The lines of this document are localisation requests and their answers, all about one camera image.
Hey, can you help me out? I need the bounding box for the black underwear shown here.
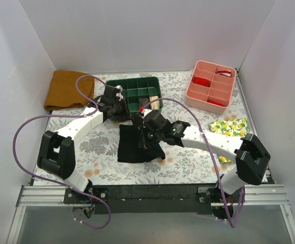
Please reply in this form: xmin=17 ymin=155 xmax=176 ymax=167
xmin=117 ymin=125 xmax=166 ymax=163

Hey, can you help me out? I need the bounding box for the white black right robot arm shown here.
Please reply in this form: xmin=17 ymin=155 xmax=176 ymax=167
xmin=139 ymin=120 xmax=271 ymax=202

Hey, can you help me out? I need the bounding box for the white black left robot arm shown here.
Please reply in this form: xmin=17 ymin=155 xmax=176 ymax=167
xmin=37 ymin=99 xmax=129 ymax=203

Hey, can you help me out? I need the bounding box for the beige rolled underwear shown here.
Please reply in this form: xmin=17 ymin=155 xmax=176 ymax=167
xmin=149 ymin=96 xmax=160 ymax=110

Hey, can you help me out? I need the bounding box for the grey rolled underwear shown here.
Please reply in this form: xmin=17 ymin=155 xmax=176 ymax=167
xmin=139 ymin=98 xmax=150 ymax=107

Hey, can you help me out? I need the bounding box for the floral patterned table mat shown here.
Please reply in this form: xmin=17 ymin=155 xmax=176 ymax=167
xmin=32 ymin=70 xmax=269 ymax=185

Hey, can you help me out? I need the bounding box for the green divided organizer box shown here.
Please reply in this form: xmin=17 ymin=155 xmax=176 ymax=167
xmin=106 ymin=76 xmax=161 ymax=116

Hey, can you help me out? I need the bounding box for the brown folded cloth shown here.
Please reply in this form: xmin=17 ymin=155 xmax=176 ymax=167
xmin=44 ymin=70 xmax=94 ymax=111

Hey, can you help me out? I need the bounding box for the red cloth front compartment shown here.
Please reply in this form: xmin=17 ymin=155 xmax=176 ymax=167
xmin=207 ymin=100 xmax=224 ymax=107

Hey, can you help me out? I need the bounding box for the pink divided organizer box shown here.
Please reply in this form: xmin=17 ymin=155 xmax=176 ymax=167
xmin=185 ymin=60 xmax=237 ymax=115

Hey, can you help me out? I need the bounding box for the lemon print folded cloth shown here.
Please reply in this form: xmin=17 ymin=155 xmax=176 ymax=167
xmin=208 ymin=118 xmax=249 ymax=165

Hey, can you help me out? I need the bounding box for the red white rolled cloth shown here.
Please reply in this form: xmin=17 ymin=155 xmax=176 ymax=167
xmin=215 ymin=67 xmax=234 ymax=77

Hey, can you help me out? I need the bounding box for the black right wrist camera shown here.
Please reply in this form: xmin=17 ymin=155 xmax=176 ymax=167
xmin=141 ymin=109 xmax=166 ymax=130

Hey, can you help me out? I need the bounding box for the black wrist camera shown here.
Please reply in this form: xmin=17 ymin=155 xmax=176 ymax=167
xmin=101 ymin=85 xmax=124 ymax=103
xmin=141 ymin=109 xmax=166 ymax=130

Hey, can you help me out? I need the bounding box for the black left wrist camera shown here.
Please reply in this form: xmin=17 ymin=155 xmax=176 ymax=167
xmin=101 ymin=85 xmax=124 ymax=103

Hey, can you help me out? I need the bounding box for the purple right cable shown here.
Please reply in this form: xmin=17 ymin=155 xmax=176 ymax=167
xmin=159 ymin=98 xmax=246 ymax=228

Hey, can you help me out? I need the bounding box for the purple cable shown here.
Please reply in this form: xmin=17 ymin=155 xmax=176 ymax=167
xmin=12 ymin=75 xmax=112 ymax=229
xmin=159 ymin=98 xmax=246 ymax=228

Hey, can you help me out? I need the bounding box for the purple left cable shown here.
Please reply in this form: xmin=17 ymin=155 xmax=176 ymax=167
xmin=12 ymin=75 xmax=112 ymax=229

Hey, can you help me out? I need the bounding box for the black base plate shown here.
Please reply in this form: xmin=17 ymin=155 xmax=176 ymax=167
xmin=63 ymin=184 xmax=246 ymax=216

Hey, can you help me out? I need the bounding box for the aluminium frame rail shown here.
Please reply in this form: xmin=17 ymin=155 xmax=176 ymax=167
xmin=7 ymin=184 xmax=295 ymax=243

